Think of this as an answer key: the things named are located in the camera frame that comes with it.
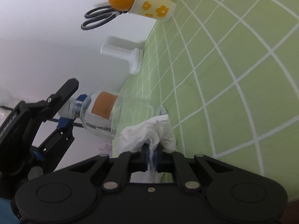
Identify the green checkered tablecloth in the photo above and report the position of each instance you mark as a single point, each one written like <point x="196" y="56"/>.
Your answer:
<point x="233" y="51"/>

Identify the white tissue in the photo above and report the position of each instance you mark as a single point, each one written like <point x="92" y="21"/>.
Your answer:
<point x="140" y="130"/>

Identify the cup with yellow flowers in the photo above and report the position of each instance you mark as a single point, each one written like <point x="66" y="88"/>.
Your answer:
<point x="151" y="4"/>

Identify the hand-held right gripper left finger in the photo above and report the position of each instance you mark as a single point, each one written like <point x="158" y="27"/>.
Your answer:
<point x="145" y="155"/>

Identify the clear bottle with orange label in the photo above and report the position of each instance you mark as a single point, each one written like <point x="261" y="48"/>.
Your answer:
<point x="100" y="123"/>

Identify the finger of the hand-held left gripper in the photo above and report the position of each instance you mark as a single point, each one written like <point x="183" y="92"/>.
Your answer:
<point x="56" y="144"/>
<point x="63" y="91"/>

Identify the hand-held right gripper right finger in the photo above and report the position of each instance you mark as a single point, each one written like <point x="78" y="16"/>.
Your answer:
<point x="158" y="161"/>

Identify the white plastic stand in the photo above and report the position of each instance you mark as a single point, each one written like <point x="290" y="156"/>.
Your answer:
<point x="121" y="50"/>

